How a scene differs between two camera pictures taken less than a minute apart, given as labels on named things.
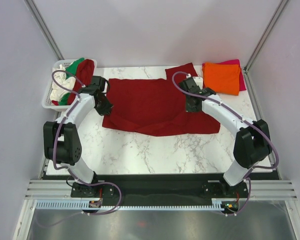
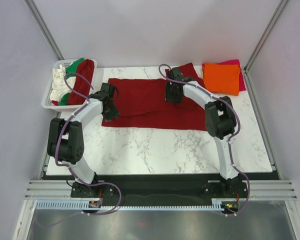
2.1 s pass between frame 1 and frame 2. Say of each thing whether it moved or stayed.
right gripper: moved
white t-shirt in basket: stayed
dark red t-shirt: stayed
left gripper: moved
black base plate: stayed
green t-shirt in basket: stayed
